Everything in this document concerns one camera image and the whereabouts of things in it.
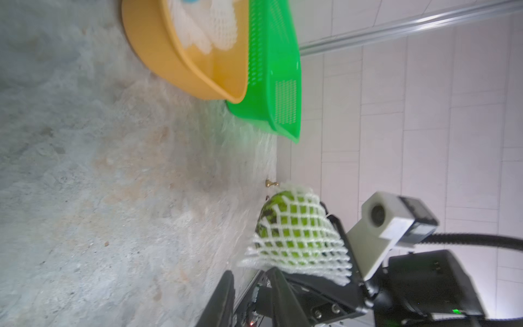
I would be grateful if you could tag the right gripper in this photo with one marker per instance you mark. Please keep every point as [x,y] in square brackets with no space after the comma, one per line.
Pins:
[328,302]

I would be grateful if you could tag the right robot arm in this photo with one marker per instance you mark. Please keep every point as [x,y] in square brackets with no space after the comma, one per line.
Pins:
[392,263]

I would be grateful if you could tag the small brass fitting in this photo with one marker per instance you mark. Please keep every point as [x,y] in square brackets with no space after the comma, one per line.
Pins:
[269,183]

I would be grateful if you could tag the green custard apple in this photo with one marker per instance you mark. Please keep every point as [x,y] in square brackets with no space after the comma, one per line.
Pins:
[293,229]

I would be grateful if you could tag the white foam nets pile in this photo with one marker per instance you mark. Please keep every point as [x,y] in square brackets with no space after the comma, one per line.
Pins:
[207,25]

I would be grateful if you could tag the yellow plastic tub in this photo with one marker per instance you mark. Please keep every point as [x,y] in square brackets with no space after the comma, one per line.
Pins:
[217,75]

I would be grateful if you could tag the green plastic basket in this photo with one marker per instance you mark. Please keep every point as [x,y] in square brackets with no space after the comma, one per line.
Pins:
[273,101]

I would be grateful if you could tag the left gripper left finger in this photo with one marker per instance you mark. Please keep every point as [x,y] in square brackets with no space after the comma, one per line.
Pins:
[220,308]

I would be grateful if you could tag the white foam net sleeve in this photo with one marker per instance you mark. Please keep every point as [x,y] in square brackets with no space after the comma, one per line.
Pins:
[337,267]

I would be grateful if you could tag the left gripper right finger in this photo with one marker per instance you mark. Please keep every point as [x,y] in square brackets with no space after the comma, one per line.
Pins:
[287,309]

